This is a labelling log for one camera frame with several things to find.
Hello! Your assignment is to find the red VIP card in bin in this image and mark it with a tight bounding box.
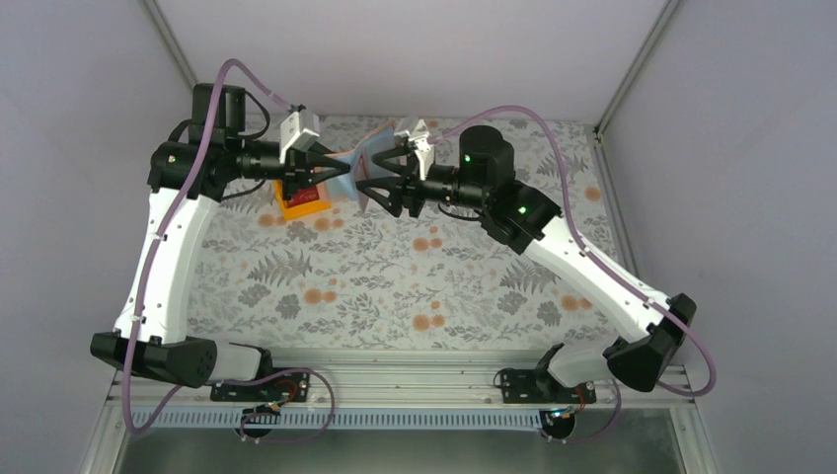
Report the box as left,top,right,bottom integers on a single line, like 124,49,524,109
286,187,320,207

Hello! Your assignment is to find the aluminium rail frame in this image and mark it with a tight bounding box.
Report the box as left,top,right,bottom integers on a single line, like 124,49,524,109
108,350,697,433

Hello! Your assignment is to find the yellow plastic bin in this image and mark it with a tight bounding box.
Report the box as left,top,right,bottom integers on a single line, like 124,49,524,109
272,181,332,221

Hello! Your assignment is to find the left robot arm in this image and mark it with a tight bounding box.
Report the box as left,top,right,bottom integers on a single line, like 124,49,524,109
90,83,349,388

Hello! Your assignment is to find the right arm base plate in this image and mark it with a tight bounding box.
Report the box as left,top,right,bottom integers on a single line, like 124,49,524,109
493,367,597,405

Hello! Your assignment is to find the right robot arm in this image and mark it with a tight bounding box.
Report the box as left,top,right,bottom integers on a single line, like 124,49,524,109
356,125,696,392

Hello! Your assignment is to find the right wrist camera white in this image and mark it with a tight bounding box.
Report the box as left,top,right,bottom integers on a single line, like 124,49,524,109
394,116,435,181

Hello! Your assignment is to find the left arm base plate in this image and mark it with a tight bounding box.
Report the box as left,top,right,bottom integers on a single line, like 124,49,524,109
210,368,311,404

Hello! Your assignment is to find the tan leather card holder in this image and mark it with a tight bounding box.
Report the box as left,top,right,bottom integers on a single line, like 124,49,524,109
322,120,396,209

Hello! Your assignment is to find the floral table cloth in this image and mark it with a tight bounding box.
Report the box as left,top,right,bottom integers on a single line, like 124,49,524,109
175,114,646,352

